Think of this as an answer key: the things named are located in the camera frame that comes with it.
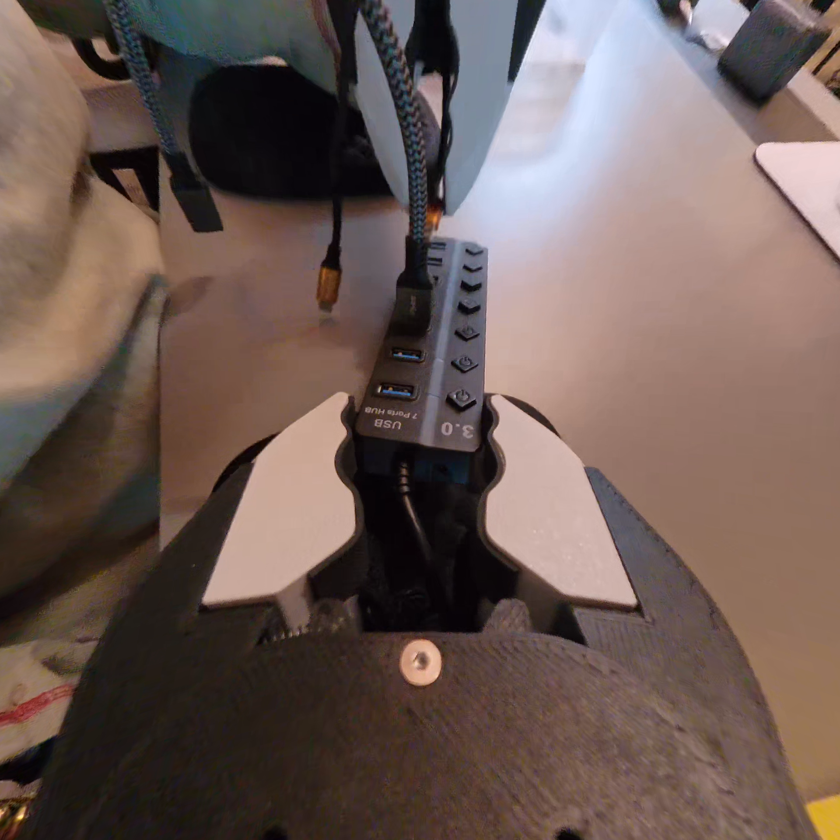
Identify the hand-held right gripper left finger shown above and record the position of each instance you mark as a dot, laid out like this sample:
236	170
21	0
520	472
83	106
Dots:
289	499

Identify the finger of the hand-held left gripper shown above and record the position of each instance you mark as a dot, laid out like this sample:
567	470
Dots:
485	79
382	131

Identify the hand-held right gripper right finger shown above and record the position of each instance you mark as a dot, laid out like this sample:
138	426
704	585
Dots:
558	505

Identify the black usb hub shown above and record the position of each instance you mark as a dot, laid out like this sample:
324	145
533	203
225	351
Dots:
426	371

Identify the person's left forearm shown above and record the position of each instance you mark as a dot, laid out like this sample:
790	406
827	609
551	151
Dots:
249	33

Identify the black mesh wrist rest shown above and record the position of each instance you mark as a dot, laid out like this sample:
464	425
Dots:
262	131

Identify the grey fabric speaker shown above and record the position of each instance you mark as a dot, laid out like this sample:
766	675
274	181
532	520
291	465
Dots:
768	46

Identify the white red-stitched cloth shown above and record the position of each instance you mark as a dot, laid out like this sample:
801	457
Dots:
33	695

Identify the person's grey hoodie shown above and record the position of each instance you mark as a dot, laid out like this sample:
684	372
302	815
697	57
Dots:
59	262

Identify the light grey flat pad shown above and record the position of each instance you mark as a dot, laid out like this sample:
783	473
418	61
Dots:
807	184

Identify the yellow sheet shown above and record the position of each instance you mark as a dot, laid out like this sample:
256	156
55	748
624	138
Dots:
825	820

